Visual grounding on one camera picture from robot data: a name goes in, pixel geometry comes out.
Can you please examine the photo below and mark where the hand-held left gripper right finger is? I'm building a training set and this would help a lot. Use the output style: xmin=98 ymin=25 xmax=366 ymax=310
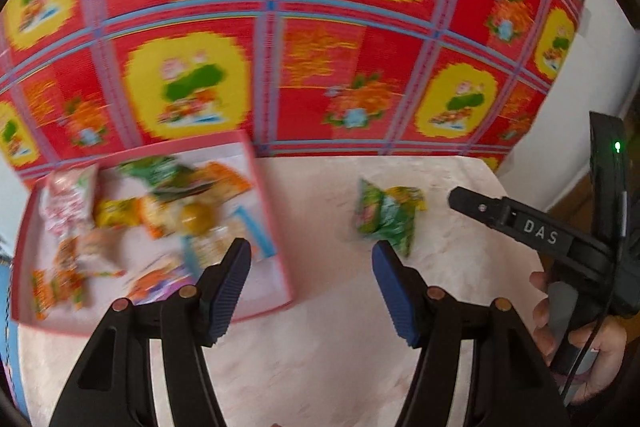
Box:
xmin=371 ymin=240 xmax=572 ymax=427

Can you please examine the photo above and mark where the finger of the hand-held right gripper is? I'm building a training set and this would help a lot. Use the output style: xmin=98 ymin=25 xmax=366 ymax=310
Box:
xmin=447 ymin=186 xmax=512 ymax=229

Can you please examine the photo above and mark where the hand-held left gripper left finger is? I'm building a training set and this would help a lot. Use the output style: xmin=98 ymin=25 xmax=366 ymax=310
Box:
xmin=49 ymin=238 xmax=252 ymax=427

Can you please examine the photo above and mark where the pink shallow cardboard box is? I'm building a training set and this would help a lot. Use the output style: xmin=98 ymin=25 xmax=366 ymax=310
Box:
xmin=10 ymin=129 xmax=295 ymax=338

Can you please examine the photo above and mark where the blue-edged cake packet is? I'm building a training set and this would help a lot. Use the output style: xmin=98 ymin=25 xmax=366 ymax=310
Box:
xmin=182 ymin=207 xmax=279 ymax=269

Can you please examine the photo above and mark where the clear yellow jelly cup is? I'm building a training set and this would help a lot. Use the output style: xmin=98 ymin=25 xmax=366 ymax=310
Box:
xmin=179 ymin=201 xmax=221 ymax=236

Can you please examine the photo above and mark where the green snack packet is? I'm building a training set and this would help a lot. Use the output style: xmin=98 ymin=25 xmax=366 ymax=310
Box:
xmin=117 ymin=155 xmax=189 ymax=198
xmin=352 ymin=179 xmax=427 ymax=257

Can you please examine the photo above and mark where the yellow snack packet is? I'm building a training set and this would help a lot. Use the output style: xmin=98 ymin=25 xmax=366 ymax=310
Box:
xmin=94 ymin=197 xmax=147 ymax=229

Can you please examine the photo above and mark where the clear rainbow candy packet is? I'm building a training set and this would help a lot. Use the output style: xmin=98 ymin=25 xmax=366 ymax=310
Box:
xmin=57 ymin=231 xmax=127 ymax=281

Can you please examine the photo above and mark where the colourful striped candy roll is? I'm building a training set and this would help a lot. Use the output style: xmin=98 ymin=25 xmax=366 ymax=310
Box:
xmin=31 ymin=267 xmax=91 ymax=321

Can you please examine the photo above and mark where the white pink spouted jelly pouch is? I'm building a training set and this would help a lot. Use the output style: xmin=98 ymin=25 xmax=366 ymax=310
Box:
xmin=40 ymin=164 xmax=99 ymax=239

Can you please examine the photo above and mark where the person's right hand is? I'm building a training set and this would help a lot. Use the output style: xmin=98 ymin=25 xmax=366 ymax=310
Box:
xmin=529 ymin=271 xmax=627 ymax=404

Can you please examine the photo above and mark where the blue foam floor mat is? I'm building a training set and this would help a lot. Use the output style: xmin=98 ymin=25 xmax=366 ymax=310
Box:
xmin=0 ymin=232 xmax=25 ymax=403

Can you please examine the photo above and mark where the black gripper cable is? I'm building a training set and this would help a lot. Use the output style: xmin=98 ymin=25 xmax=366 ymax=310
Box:
xmin=560 ymin=189 xmax=630 ymax=404

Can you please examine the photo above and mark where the red floral wall sheet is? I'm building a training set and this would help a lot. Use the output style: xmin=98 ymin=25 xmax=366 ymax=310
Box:
xmin=0 ymin=0 xmax=592 ymax=174

